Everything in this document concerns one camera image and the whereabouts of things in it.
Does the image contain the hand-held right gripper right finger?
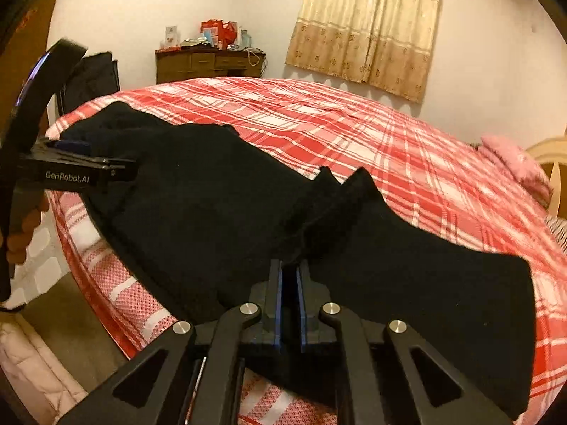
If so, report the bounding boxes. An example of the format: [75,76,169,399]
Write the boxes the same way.
[296,259,515,425]

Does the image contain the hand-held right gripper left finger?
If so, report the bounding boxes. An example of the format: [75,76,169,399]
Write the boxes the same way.
[57,259,284,425]

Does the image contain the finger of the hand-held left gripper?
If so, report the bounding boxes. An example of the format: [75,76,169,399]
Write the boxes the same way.
[43,139,134,165]

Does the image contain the black pants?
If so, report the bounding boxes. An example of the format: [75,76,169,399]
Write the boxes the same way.
[60,101,539,421]

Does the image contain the person's left hand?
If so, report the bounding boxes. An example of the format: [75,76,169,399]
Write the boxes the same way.
[5,197,50,267]

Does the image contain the black chair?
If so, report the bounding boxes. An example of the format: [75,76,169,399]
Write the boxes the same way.
[55,52,121,116]

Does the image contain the dark wooden desk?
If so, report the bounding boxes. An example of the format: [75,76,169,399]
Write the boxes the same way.
[155,47,267,85]

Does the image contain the red gift bags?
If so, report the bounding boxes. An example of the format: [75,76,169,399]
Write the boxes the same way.
[200,19,241,50]

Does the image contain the pink quilted garment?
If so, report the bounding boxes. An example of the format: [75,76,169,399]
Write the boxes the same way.
[0,310,89,425]

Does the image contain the red plaid round bed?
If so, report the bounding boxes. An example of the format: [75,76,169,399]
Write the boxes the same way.
[44,76,567,425]

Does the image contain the pink folded quilt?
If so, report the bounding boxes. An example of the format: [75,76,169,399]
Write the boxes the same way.
[481,135,554,206]

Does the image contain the striped pillow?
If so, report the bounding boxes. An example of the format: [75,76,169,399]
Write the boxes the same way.
[547,215,567,254]

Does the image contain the cream round headboard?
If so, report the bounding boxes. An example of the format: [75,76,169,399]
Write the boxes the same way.
[527,135,567,220]

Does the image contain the beige patterned window curtain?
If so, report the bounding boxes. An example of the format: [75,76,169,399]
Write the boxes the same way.
[285,0,443,103]

